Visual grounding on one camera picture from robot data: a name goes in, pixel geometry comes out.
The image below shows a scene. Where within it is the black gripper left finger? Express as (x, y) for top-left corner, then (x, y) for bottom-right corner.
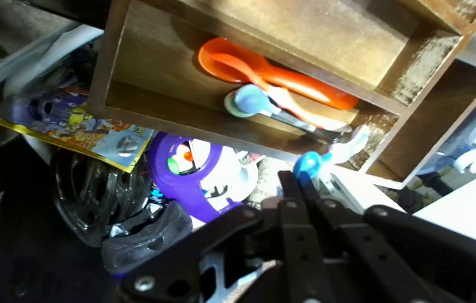
(116, 171), (328, 303)

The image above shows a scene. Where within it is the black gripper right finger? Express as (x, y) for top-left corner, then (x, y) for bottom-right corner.
(297, 183), (476, 303)

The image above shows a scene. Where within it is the gray-blue spoon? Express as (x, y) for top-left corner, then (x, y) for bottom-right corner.
(223, 83), (356, 137)

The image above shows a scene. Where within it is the solid orange spoon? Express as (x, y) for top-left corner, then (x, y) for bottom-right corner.
(195, 38), (360, 114)

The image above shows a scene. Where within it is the brown wooden stool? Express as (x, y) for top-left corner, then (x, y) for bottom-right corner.
(87, 0), (476, 191)

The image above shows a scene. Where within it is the purple white toy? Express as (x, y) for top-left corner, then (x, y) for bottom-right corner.
(146, 134), (260, 226)

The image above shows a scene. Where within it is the black bike helmet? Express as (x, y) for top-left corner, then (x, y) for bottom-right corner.
(50, 151), (193, 277)

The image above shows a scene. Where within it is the colourful picture book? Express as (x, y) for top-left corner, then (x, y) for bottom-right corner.
(0, 83), (158, 176)

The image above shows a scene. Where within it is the orange white-handled spoon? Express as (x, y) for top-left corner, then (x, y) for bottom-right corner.
(208, 53), (353, 132)

